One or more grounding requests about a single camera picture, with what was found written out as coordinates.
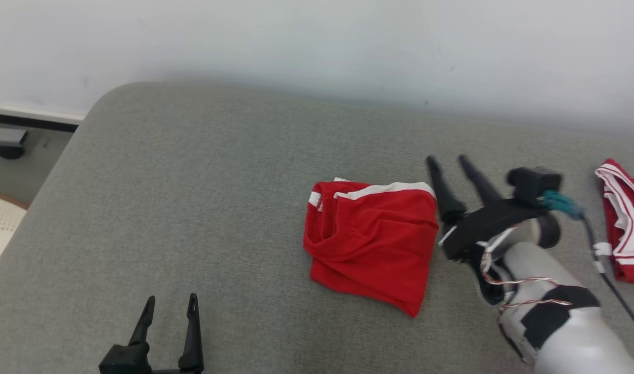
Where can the white wall baseboard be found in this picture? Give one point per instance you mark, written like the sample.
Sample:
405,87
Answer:
26,115

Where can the red Bulls 23 shorts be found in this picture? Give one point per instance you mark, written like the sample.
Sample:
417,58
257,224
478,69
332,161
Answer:
379,244

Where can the black furniture foot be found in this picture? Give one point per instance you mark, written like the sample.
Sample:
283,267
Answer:
10,151

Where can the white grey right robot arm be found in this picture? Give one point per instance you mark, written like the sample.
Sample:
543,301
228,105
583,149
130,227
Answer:
581,348

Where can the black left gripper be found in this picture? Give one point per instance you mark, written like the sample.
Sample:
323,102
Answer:
130,359

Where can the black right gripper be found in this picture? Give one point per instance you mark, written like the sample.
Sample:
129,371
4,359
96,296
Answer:
483,226

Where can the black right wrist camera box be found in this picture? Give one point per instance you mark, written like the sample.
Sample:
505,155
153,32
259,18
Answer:
535,182

